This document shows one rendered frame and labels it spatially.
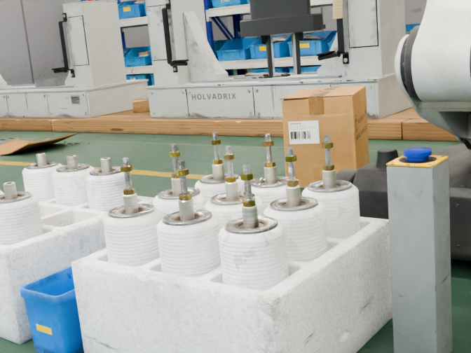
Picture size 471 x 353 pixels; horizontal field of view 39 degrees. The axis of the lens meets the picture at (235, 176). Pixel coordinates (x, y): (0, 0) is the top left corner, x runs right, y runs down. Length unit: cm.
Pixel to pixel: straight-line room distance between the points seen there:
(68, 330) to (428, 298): 59
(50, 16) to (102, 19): 437
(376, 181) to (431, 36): 34
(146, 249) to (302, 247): 25
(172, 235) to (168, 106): 286
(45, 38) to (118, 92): 430
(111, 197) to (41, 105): 327
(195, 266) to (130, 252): 13
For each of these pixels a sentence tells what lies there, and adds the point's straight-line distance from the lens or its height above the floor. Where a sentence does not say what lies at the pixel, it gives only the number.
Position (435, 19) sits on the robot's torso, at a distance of 128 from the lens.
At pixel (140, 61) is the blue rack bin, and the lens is 763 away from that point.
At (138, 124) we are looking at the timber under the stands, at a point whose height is 6.
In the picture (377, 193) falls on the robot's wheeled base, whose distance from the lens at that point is 140.
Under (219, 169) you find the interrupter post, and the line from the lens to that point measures 124.
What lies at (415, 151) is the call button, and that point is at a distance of 99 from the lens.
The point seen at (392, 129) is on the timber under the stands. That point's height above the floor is 5.
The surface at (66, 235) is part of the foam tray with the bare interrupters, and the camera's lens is 131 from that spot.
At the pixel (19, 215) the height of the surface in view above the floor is 23.
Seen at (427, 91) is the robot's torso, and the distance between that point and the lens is 125.
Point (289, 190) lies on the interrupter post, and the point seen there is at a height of 28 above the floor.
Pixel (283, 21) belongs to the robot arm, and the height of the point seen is 53.
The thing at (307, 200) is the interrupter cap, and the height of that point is 25.
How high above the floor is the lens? 52
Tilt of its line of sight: 12 degrees down
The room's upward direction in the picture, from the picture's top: 5 degrees counter-clockwise
